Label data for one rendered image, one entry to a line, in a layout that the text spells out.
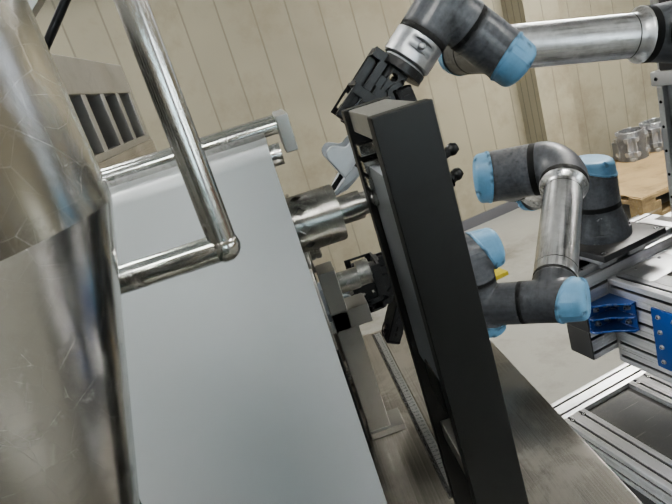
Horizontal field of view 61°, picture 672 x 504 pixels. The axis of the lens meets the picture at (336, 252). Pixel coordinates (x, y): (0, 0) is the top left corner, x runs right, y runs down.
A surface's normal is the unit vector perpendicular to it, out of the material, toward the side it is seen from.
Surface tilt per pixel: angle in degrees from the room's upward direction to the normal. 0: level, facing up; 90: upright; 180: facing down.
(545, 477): 0
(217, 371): 90
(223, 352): 90
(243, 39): 90
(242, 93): 90
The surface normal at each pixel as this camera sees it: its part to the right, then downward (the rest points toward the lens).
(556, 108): 0.36, 0.19
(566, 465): -0.29, -0.91
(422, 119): 0.14, 0.27
